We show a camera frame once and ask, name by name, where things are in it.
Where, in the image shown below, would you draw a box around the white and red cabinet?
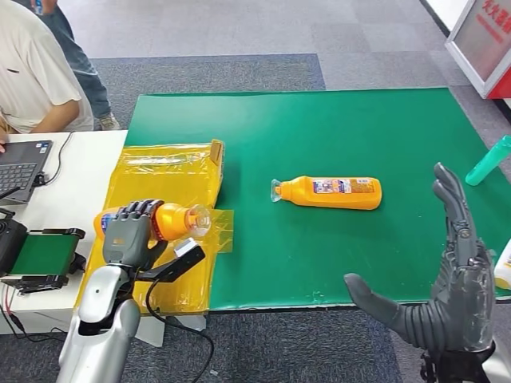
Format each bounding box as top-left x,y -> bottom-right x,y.
444,0 -> 511,101

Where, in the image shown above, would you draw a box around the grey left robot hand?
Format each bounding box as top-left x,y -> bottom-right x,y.
102,198 -> 169,274

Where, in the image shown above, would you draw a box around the orange bottle with clear cap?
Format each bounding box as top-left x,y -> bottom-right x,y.
270,175 -> 383,211
93,203 -> 213,243

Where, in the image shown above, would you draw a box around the green table mat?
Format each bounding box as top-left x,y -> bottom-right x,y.
124,87 -> 511,312

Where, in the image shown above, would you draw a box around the white and yellow bottle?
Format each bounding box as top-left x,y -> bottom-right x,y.
494,239 -> 511,290

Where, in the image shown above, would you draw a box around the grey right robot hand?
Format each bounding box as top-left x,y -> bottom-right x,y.
343,162 -> 497,356

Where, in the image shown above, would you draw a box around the seated person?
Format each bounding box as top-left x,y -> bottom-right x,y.
0,0 -> 95,155

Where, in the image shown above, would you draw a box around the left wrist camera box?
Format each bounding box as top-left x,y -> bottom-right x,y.
137,237 -> 207,284

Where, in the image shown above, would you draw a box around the grey laptop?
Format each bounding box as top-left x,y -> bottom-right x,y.
0,139 -> 54,207

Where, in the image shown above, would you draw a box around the small green belt conveyor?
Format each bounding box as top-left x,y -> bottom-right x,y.
1,227 -> 88,295

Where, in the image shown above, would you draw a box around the black laptop cable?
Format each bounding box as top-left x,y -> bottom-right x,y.
33,131 -> 74,188

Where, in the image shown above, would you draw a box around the standing person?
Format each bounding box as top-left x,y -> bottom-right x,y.
23,0 -> 121,132

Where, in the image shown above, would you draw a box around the black box device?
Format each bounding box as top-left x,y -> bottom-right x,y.
0,207 -> 29,277

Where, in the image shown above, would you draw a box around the yellow tape-wrapped cardboard box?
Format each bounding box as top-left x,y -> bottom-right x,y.
74,138 -> 235,317

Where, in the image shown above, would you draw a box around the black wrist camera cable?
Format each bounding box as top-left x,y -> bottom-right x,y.
145,278 -> 216,383

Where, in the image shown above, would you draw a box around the white table foot bracket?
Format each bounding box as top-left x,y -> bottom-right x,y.
165,314 -> 208,334

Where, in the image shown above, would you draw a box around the teal green bottle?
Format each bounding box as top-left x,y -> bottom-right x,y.
465,134 -> 511,187

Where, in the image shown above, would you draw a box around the black and red floor cables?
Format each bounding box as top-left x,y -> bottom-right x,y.
0,285 -> 69,344

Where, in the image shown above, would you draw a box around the white table side panel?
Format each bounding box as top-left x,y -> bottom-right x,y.
134,315 -> 166,349

